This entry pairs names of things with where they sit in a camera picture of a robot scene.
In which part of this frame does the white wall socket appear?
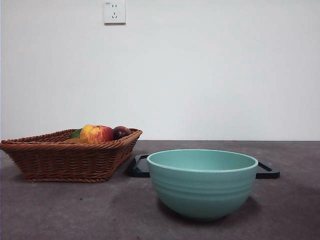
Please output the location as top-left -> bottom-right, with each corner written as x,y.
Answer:
103,0 -> 127,26

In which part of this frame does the black rectangular tray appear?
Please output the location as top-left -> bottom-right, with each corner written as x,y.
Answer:
126,154 -> 281,180

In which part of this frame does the green fruit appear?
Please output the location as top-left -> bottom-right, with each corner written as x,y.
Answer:
69,128 -> 83,140

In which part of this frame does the teal ribbed bowl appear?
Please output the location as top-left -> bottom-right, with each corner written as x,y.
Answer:
146,148 -> 259,222

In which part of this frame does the red yellow apple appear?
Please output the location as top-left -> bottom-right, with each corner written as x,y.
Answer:
79,124 -> 115,144

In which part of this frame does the dark red plum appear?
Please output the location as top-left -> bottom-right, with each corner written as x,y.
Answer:
112,125 -> 133,141

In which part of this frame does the brown kiwifruit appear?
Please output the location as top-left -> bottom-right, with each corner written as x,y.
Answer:
63,137 -> 89,145

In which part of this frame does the brown wicker basket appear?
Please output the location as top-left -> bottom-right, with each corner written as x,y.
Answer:
0,127 -> 144,183

